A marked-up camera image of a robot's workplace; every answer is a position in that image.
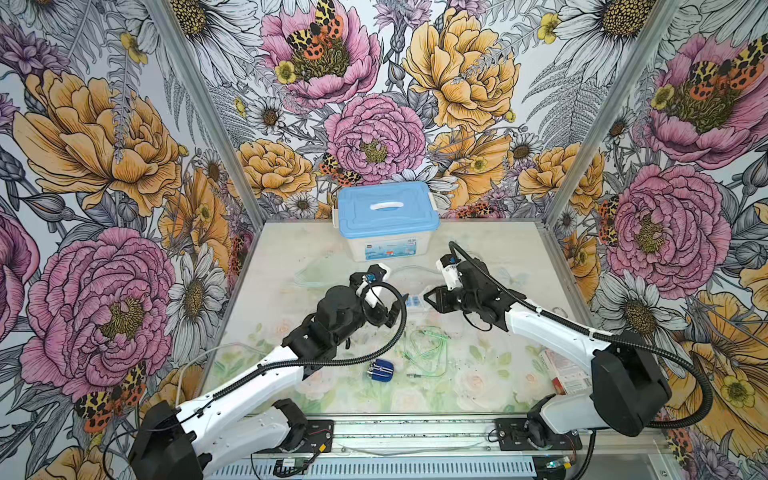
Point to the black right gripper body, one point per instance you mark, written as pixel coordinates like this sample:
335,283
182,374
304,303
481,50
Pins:
457,300

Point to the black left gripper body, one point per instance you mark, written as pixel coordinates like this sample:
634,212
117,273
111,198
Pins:
376,315

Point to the blue electric shaver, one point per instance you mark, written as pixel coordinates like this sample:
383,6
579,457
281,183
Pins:
381,370

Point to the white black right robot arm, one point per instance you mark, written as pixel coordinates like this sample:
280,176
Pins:
625,386

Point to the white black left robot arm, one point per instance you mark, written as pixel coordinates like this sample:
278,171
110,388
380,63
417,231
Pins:
200,436

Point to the white blue power strip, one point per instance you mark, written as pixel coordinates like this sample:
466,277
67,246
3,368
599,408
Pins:
416,304

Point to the white blue-lid storage box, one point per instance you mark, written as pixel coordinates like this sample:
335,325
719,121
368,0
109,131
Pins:
388,220

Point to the red white small packet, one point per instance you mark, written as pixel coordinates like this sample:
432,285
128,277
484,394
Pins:
567,378

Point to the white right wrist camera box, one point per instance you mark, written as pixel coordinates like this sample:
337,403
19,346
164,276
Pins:
448,265

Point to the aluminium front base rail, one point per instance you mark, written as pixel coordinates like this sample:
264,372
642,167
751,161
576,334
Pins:
484,446

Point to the aluminium corner frame post right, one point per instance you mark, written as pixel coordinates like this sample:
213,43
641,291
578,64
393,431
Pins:
659,20

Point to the aluminium corner frame post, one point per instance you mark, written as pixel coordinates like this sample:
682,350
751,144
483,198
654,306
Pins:
659,20
185,64

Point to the aluminium corner frame post left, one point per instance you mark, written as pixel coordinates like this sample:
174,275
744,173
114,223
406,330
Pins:
185,64

